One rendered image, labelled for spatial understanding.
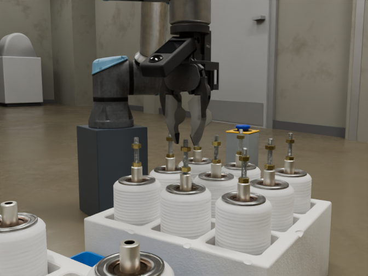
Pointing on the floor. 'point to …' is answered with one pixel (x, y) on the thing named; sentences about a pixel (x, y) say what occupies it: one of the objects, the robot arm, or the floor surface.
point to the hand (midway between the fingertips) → (183, 138)
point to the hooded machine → (19, 72)
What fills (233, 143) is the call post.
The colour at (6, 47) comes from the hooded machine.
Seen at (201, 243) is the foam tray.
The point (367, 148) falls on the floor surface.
